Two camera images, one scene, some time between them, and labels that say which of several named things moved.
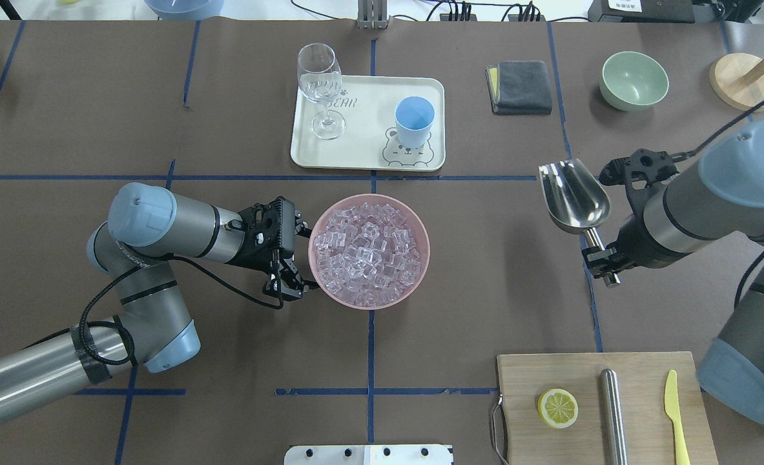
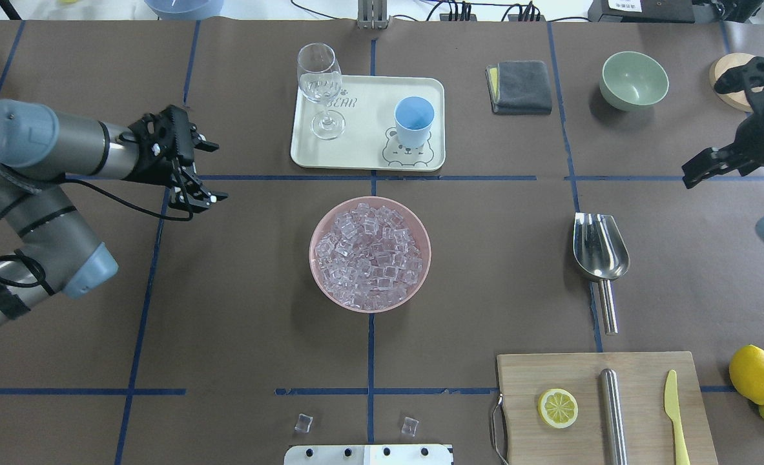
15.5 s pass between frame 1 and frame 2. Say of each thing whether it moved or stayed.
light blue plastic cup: stayed
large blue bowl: stayed
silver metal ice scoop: moved
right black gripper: moved
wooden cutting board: stayed
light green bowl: stayed
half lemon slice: stayed
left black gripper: moved
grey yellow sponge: stayed
